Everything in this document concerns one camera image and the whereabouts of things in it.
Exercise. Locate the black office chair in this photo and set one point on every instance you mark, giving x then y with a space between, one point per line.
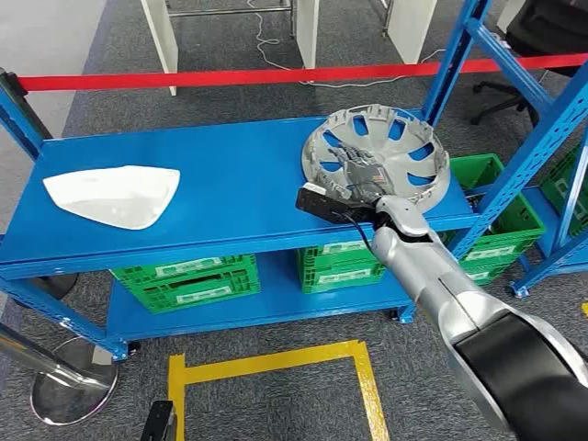
546 30

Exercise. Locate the white plastic car part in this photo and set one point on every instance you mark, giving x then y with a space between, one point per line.
115 195

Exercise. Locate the red barrier belt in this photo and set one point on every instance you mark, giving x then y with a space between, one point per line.
229 77

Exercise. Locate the yellow floor tape square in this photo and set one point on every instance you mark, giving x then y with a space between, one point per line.
275 362

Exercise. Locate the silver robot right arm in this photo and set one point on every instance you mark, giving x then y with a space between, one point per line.
436 274

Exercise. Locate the chrome stanchion post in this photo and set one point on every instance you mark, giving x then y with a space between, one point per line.
69 395

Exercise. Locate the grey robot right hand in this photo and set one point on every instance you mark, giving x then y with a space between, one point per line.
367 176

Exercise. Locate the blue metal shelf rack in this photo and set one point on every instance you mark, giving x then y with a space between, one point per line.
229 182
569 201

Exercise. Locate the silver plastic wheel cover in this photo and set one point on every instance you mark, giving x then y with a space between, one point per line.
381 131

